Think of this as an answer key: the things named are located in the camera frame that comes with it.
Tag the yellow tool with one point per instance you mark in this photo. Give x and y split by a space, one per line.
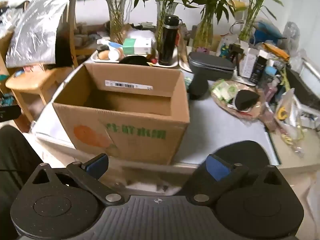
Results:
279 112

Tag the dark round jar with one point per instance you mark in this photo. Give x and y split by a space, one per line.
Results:
102 48

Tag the light blue box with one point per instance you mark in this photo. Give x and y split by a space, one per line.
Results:
271 71

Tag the black storage tray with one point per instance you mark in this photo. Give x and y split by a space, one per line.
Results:
297 82

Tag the pink patterned box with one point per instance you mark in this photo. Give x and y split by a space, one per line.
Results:
33 68

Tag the green and white box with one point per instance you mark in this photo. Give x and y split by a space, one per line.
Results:
140 46

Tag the white plastic bag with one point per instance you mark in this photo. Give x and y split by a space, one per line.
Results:
141 33

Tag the cluttered wooden shelf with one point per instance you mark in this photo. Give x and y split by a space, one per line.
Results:
87 40

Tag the woven plate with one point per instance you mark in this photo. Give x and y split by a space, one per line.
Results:
252 115

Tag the small black tripod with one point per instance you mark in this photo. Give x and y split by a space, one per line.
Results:
236 50

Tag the wooden chair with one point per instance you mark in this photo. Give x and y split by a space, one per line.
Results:
32 80

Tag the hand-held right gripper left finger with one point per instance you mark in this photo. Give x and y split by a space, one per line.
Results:
97 166

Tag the brown egg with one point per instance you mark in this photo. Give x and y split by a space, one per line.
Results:
103 55
121 52

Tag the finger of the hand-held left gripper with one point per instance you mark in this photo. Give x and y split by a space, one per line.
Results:
10 113

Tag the green and white wipe packet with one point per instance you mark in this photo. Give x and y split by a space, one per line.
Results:
230 91
218 92

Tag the lucky bamboo in glass vase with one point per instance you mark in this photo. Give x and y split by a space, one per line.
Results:
203 32
247 30
116 22
163 10

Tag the small red packet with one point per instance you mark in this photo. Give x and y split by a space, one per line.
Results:
153 61

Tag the teal patterned bag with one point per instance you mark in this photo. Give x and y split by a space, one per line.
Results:
6 100

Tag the grey hard case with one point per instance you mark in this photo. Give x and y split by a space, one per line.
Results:
210 65

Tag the black eye mask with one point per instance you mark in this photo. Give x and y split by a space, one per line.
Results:
246 100

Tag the white printed gift bag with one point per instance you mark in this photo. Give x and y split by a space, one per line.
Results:
226 45

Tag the brown paper bag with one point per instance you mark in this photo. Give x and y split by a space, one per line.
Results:
182 50
127 31

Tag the cardboard box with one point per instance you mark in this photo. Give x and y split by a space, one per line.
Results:
140 142

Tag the white round jar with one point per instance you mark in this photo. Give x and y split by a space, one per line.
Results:
114 54

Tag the silver foil sheet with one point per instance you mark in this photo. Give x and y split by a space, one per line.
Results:
37 30

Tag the tall black box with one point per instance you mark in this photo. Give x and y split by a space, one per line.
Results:
257 70

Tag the blue bag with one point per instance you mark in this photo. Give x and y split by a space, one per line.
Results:
268 32

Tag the person's left leg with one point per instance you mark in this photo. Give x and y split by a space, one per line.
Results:
15 155

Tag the brown cardboard carton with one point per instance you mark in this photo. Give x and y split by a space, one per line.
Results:
3 55

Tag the black thermos bottle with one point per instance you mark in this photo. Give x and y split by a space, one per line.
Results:
168 45

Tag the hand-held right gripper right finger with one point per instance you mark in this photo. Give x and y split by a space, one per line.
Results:
217 168

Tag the clear plastic bag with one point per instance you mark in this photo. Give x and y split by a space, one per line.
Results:
290 127

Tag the open white box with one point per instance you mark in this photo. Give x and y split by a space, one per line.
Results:
247 65

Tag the yellow packet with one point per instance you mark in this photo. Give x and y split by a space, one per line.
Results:
277 51

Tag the white and blue tube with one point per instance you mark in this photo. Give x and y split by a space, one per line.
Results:
112 45

